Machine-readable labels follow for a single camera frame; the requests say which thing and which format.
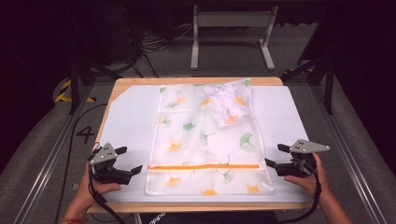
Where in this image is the yellow black hazard tape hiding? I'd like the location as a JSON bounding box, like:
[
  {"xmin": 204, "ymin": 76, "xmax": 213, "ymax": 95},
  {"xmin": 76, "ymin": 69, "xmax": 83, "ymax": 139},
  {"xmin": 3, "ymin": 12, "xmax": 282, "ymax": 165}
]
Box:
[{"xmin": 54, "ymin": 79, "xmax": 96, "ymax": 104}]

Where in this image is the aluminium rail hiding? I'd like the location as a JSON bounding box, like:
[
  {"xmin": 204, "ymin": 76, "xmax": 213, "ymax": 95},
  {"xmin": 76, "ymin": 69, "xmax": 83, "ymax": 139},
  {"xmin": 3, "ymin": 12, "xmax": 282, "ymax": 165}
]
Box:
[
  {"xmin": 12, "ymin": 83, "xmax": 95, "ymax": 224},
  {"xmin": 310, "ymin": 83, "xmax": 389, "ymax": 224}
]

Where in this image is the white garment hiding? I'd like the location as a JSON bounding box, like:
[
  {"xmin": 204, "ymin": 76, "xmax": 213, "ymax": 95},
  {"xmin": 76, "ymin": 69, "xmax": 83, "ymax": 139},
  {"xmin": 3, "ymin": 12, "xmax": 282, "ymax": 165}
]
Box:
[{"xmin": 201, "ymin": 81, "xmax": 252, "ymax": 129}]

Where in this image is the red bracelet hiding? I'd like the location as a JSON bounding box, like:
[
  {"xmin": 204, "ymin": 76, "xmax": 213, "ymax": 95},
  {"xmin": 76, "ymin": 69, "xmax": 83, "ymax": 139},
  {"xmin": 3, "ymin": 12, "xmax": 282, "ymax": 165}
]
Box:
[{"xmin": 60, "ymin": 217, "xmax": 90, "ymax": 224}]

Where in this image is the person's dark clothing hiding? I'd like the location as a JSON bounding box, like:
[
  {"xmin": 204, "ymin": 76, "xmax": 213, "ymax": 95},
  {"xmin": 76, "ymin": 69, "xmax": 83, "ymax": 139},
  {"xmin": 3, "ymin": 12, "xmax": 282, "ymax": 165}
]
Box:
[{"xmin": 139, "ymin": 211, "xmax": 278, "ymax": 224}]

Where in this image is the bundle of floor cables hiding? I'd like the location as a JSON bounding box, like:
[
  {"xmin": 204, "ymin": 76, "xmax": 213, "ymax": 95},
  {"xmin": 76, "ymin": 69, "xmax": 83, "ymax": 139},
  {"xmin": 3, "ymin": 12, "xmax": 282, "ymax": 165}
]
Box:
[{"xmin": 122, "ymin": 22, "xmax": 194, "ymax": 78}]

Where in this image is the white table mat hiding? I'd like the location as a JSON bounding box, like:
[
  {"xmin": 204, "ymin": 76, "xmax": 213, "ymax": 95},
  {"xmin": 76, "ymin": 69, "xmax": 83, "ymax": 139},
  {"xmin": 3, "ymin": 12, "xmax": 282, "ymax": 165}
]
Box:
[{"xmin": 98, "ymin": 84, "xmax": 313, "ymax": 203}]

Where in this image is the grey metal stand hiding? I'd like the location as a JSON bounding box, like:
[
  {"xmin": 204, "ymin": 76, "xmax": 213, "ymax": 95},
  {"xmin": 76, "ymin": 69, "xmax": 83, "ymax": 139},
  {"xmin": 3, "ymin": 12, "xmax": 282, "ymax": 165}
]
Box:
[{"xmin": 190, "ymin": 4, "xmax": 280, "ymax": 72}]

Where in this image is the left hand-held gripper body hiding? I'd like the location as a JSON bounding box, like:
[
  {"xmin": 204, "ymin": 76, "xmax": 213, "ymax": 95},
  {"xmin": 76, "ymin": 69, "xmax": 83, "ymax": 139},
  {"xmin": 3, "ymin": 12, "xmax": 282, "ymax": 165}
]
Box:
[{"xmin": 88, "ymin": 142, "xmax": 134, "ymax": 186}]

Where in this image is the black metal stand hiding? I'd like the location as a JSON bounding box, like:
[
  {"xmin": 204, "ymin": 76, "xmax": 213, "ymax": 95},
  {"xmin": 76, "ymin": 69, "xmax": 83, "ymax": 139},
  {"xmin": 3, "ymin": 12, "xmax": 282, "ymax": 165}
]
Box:
[
  {"xmin": 280, "ymin": 55, "xmax": 336, "ymax": 116},
  {"xmin": 65, "ymin": 57, "xmax": 123, "ymax": 116}
]

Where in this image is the leaf print mesh laundry bag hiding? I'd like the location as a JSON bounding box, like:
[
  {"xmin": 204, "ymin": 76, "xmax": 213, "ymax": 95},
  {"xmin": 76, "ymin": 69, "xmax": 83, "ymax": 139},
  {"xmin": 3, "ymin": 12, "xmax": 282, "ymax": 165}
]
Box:
[{"xmin": 144, "ymin": 77, "xmax": 276, "ymax": 197}]

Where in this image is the person's right hand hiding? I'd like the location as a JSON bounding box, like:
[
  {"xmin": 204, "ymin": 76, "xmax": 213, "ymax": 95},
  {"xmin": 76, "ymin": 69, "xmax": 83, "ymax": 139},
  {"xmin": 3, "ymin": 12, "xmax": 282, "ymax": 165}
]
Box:
[{"xmin": 283, "ymin": 152, "xmax": 331, "ymax": 201}]

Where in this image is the black floor cable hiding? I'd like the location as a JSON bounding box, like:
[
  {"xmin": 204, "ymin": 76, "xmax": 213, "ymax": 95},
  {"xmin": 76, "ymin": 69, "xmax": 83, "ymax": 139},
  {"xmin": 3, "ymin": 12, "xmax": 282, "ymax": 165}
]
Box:
[{"xmin": 53, "ymin": 103, "xmax": 108, "ymax": 224}]

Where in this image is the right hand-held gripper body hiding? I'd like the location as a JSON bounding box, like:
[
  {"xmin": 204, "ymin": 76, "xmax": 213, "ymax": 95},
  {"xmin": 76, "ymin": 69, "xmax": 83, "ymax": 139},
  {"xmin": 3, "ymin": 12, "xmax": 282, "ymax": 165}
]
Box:
[{"xmin": 275, "ymin": 138, "xmax": 332, "ymax": 178}]

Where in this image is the person's left hand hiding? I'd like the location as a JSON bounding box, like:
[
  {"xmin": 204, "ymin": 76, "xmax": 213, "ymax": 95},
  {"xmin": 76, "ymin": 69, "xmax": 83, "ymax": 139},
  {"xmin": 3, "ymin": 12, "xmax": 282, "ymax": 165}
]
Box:
[{"xmin": 74, "ymin": 162, "xmax": 122, "ymax": 209}]

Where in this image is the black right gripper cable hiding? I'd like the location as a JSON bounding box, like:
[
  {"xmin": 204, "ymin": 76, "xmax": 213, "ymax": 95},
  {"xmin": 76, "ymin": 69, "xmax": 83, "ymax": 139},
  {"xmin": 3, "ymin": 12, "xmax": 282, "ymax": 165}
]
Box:
[{"xmin": 276, "ymin": 172, "xmax": 323, "ymax": 224}]

